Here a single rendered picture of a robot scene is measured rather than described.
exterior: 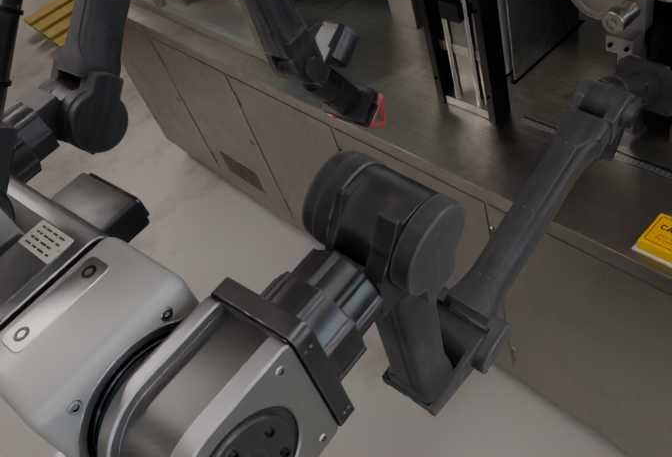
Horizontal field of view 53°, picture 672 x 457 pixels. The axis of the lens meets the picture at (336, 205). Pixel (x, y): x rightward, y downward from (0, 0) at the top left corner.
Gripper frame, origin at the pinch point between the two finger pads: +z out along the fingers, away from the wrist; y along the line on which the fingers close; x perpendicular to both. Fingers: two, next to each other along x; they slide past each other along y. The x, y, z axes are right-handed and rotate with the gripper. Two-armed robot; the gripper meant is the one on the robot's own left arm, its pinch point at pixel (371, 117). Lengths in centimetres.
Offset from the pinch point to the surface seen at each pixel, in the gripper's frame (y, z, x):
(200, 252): 119, 89, 54
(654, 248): -53, 12, 4
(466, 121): -6.6, 22.4, -9.8
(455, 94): -1.9, 21.7, -14.7
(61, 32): 342, 117, -18
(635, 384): -52, 53, 27
